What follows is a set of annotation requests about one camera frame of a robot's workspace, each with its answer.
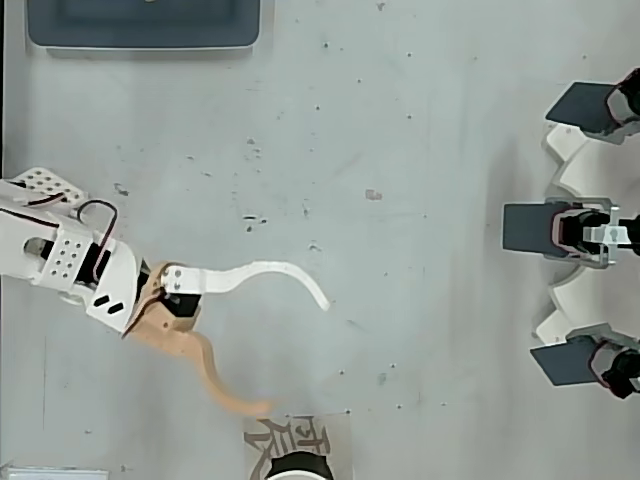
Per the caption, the tan gripper black servo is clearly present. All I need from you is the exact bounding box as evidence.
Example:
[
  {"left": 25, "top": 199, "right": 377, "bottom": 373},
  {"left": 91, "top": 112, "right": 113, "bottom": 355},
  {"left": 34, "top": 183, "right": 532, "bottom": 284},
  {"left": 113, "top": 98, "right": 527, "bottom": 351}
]
[{"left": 122, "top": 258, "right": 331, "bottom": 418}]

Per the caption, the black paper cup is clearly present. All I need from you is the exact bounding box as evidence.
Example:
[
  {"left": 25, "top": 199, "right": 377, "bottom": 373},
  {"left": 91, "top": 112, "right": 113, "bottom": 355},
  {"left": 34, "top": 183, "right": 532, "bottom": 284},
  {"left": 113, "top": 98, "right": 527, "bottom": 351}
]
[{"left": 264, "top": 451, "right": 334, "bottom": 480}]

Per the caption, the printed paper mat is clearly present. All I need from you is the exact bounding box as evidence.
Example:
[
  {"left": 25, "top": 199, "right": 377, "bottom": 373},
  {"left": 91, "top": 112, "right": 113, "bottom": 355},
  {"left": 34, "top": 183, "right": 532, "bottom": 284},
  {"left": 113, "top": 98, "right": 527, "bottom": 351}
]
[{"left": 243, "top": 413, "right": 354, "bottom": 480}]

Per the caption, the grey tray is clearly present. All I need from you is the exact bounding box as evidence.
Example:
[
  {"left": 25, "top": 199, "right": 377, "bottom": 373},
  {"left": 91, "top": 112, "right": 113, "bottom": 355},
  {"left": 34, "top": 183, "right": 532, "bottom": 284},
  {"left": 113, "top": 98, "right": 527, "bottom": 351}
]
[{"left": 24, "top": 0, "right": 262, "bottom": 52}]

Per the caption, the grey paddle motor unit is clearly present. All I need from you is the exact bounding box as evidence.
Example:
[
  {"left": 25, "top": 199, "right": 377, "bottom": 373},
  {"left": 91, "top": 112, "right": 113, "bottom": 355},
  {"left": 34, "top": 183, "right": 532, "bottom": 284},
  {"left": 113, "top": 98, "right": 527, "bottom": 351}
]
[
  {"left": 502, "top": 196, "right": 640, "bottom": 269},
  {"left": 529, "top": 322, "right": 640, "bottom": 401},
  {"left": 544, "top": 67, "right": 640, "bottom": 146}
]

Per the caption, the white carousel stand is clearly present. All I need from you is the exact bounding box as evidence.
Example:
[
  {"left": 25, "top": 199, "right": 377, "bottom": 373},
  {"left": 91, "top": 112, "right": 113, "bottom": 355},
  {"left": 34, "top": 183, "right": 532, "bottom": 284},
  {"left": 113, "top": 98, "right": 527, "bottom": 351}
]
[{"left": 529, "top": 122, "right": 640, "bottom": 346}]

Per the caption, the red black wrist cable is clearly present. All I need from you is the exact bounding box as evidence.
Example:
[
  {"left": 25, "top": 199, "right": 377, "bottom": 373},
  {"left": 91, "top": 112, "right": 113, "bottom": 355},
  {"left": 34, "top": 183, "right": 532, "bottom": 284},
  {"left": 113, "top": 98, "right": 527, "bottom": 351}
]
[{"left": 77, "top": 199, "right": 120, "bottom": 282}]

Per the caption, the red black upper arm cable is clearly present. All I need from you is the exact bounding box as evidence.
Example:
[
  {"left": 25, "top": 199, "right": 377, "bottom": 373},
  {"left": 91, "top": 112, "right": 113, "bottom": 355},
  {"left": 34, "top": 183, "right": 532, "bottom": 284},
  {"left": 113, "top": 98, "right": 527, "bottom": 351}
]
[{"left": 22, "top": 192, "right": 69, "bottom": 209}]

